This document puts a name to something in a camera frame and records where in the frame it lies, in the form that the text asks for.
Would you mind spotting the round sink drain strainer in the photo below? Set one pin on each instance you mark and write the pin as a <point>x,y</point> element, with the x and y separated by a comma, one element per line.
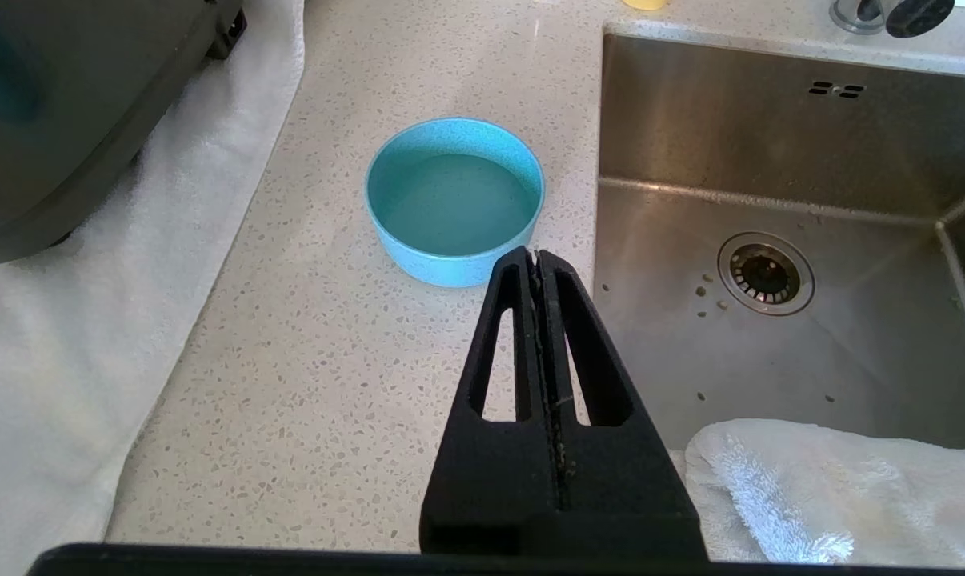
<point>766,274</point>

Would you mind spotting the light blue bowl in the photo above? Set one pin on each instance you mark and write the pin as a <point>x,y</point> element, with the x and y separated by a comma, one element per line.
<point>450,200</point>

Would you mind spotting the black rice cooker body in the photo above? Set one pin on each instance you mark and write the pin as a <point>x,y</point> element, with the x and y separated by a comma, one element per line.
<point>66,120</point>

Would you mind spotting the chrome faucet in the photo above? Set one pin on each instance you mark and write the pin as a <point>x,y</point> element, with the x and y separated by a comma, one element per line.
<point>918,14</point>

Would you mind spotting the white foam cloth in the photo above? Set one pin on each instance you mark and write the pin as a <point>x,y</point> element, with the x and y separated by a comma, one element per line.
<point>50,384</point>

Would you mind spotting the white fluffy towel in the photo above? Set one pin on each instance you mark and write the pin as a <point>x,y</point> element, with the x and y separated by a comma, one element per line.
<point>850,496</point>

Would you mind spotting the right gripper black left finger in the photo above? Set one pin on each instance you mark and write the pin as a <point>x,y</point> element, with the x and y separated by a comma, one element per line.
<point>490,488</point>

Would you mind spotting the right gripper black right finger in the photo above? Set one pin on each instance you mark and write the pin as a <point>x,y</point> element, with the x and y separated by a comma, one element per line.
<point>618,488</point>

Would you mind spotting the stainless steel sink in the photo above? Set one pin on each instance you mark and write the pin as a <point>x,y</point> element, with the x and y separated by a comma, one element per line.
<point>770,160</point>

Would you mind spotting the orange bottle with yellow cap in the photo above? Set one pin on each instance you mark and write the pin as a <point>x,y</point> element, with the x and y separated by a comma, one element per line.
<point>644,4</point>

